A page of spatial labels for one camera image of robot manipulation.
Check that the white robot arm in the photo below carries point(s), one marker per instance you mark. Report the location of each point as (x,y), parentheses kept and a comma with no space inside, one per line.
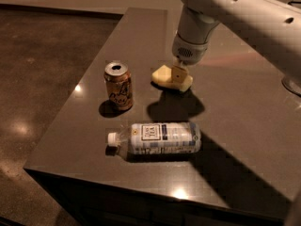
(270,27)

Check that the plastic tea bottle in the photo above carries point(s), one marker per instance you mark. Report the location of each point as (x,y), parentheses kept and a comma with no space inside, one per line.
(157,138)

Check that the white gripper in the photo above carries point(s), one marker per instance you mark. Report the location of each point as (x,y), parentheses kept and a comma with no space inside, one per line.
(189,51)

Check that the orange soda can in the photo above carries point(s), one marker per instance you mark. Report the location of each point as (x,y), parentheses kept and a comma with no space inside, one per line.
(119,85)

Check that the yellow sponge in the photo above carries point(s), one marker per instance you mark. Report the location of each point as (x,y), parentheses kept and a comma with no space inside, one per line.
(162,78)

